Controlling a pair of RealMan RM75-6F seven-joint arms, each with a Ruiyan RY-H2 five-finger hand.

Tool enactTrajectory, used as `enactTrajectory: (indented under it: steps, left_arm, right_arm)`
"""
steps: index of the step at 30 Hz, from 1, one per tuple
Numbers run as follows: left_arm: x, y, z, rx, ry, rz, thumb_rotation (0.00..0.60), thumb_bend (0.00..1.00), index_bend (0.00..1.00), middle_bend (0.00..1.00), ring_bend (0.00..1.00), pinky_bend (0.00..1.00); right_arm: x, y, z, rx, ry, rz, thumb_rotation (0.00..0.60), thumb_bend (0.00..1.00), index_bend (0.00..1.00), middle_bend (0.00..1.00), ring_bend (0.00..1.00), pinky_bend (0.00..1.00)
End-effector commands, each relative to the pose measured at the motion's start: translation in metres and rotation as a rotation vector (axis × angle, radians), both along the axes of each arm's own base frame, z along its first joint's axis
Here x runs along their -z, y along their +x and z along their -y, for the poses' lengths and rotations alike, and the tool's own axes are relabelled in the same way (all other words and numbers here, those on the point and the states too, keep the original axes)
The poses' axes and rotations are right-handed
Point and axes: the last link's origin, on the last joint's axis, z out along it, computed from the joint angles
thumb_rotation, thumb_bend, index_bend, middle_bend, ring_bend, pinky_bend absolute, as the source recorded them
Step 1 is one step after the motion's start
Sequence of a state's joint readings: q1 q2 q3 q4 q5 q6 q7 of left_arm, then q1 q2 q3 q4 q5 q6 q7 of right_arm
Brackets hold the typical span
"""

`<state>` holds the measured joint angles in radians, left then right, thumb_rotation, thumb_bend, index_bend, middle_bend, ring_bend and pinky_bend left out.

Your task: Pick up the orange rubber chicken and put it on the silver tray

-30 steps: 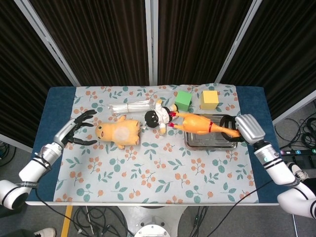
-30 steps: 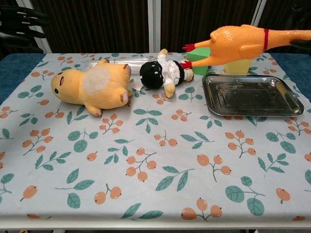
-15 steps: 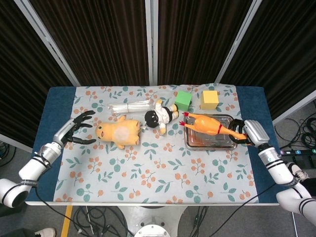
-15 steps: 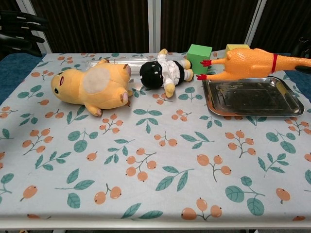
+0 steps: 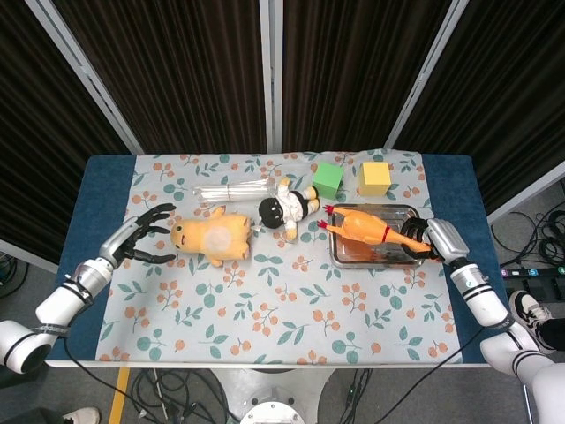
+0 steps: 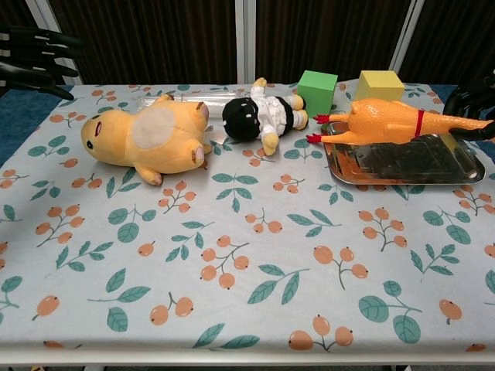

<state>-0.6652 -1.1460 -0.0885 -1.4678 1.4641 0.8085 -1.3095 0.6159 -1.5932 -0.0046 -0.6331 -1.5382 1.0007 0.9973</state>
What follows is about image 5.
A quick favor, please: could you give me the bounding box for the yellow floor tape strip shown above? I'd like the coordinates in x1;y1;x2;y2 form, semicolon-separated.
108;367;132;424

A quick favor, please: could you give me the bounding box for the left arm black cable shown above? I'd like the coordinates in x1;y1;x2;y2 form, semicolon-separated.
64;337;147;416

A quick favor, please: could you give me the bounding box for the stainless steel rectangular tray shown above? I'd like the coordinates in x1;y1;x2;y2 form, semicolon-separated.
327;202;427;269

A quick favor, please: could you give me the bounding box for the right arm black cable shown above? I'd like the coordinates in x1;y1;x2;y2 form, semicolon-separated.
379;326;492;424

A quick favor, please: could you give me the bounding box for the grey screen frame post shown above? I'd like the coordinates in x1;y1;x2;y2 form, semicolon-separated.
382;0;470;150
259;0;284;154
24;0;146;155

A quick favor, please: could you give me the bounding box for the blue table cover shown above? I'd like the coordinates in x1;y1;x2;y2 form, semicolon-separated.
45;153;514;366

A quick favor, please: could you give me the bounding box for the black floor cable bundle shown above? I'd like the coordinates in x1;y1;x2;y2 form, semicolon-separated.
131;367;242;424
488;205;565;269

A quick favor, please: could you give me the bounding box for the dark ribbed screen panel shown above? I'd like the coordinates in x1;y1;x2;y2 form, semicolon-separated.
0;0;133;267
282;0;455;154
391;0;565;214
51;0;268;155

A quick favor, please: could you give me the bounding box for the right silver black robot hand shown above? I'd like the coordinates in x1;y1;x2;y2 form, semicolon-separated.
400;216;471;267

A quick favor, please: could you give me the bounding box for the yellow cube block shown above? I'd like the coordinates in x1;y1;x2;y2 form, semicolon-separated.
360;161;394;198

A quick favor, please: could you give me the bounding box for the black power strip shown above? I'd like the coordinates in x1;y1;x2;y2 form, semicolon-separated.
500;263;565;281

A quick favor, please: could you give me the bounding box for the floral printed tablecloth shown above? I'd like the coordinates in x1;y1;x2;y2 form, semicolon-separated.
94;149;458;366

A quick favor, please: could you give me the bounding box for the black trouser leg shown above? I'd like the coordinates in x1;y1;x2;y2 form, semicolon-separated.
536;316;565;352

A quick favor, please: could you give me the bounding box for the yellow plush pig toy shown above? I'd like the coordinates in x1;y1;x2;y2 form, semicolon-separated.
169;206;254;269

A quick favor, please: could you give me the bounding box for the white black sneaker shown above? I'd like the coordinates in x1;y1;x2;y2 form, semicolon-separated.
508;290;555;354

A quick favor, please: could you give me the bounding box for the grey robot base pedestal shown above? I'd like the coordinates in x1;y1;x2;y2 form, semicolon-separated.
207;366;342;424

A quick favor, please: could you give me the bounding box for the clear pack of straws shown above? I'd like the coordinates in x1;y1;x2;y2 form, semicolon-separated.
192;178;282;205

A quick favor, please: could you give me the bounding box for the yellow rubber chicken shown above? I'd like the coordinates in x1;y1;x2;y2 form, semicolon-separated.
318;203;437;258

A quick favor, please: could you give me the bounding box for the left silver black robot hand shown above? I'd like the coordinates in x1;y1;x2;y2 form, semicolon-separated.
99;202;178;269

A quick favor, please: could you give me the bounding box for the green cube block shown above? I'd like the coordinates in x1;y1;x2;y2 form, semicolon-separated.
312;162;346;199

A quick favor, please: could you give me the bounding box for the black-haired doll in white outfit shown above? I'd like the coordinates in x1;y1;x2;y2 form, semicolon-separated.
257;176;321;242

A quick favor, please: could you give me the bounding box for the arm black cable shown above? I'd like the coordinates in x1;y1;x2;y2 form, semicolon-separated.
64;337;147;416
379;326;492;424

